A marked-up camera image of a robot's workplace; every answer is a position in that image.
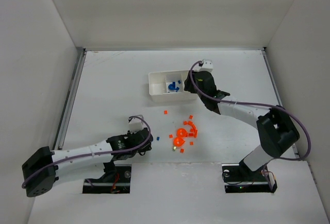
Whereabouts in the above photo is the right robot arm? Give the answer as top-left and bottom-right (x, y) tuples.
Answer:
(185, 71), (300, 174)

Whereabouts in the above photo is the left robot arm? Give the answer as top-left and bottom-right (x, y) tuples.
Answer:
(22, 128), (153, 198)

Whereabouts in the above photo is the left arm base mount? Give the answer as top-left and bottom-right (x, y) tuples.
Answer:
(82, 164), (132, 195)

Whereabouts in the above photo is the upper orange round lego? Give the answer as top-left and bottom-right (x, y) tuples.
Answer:
(176, 128), (188, 137)

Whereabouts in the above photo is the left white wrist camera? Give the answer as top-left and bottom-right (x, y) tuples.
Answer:
(128, 115), (144, 133)

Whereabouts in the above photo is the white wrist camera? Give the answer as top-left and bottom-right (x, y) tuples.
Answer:
(128, 115), (144, 133)
(199, 59), (213, 73)

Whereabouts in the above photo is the orange round lego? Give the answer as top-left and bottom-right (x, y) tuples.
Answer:
(176, 128), (188, 137)
(173, 137), (185, 147)

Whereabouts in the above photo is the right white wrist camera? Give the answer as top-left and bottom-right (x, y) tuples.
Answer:
(199, 59), (213, 73)

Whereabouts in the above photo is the white three-compartment container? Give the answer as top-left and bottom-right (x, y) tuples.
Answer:
(148, 70), (197, 103)

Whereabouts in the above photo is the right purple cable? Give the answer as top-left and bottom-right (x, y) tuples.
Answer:
(188, 60), (312, 183)

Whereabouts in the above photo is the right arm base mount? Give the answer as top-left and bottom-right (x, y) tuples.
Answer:
(221, 164), (278, 194)

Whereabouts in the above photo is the lower orange round lego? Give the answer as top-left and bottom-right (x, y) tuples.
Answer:
(173, 137), (185, 147)

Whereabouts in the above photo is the large blue round lego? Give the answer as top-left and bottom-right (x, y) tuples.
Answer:
(168, 82), (179, 92)

